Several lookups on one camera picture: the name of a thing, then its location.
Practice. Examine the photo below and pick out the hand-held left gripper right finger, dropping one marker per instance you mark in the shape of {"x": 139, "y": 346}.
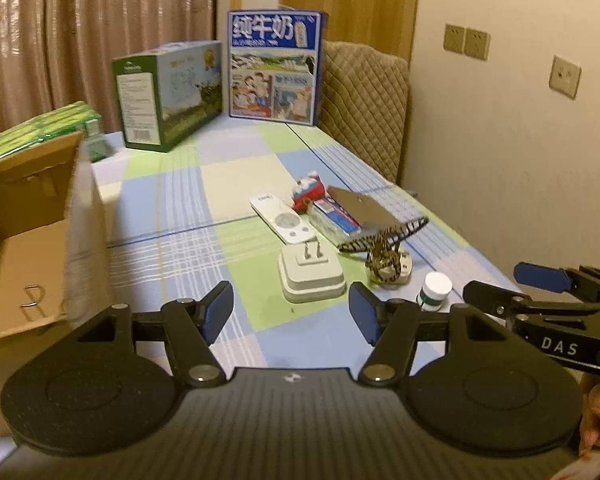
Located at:
{"x": 367, "y": 316}

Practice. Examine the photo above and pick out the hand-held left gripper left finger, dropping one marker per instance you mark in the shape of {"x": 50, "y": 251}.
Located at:
{"x": 215, "y": 310}

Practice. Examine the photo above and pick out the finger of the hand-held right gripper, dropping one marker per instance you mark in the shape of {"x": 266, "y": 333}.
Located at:
{"x": 490, "y": 297}
{"x": 540, "y": 276}

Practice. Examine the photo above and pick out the small white capped bottle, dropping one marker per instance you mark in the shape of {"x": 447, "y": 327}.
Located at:
{"x": 436, "y": 287}

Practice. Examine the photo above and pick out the white round plastic piece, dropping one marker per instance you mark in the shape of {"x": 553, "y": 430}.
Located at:
{"x": 404, "y": 265}

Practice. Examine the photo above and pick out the leopard print hair claw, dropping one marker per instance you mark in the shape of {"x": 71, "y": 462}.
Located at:
{"x": 385, "y": 255}

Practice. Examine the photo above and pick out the white power adapter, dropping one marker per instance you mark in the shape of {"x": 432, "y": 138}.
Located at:
{"x": 310, "y": 275}

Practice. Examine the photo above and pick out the blue and white plastic box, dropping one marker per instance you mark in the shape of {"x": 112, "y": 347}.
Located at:
{"x": 332, "y": 220}

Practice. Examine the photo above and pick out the gold router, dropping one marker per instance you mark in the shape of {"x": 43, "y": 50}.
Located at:
{"x": 367, "y": 207}

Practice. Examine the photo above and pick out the brown cardboard box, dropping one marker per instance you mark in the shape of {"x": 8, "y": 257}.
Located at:
{"x": 25, "y": 255}

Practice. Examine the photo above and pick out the white remote control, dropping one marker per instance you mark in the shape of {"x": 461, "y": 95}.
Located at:
{"x": 280, "y": 217}

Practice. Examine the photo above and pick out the checked pastel tablecloth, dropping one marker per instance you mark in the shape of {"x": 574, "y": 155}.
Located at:
{"x": 180, "y": 200}

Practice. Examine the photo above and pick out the red snack packet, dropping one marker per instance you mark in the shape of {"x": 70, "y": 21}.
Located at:
{"x": 310, "y": 191}

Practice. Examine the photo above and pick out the beige quilted chair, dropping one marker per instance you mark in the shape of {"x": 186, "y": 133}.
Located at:
{"x": 365, "y": 105}

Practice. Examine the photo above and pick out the green milk carton box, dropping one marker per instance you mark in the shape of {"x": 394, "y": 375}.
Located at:
{"x": 175, "y": 92}

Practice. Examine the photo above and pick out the blue milk carton box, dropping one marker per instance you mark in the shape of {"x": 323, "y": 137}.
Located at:
{"x": 272, "y": 67}

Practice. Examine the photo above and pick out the pack of green packets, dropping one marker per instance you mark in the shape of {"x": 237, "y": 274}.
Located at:
{"x": 45, "y": 122}

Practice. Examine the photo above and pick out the beige pleated curtain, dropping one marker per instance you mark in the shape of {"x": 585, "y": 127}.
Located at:
{"x": 80, "y": 25}

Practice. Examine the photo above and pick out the brown wooden door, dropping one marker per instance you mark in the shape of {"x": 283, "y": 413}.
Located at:
{"x": 355, "y": 0}

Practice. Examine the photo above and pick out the beige wall socket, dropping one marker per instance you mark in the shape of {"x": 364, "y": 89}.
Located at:
{"x": 477, "y": 44}
{"x": 454, "y": 38}
{"x": 565, "y": 76}

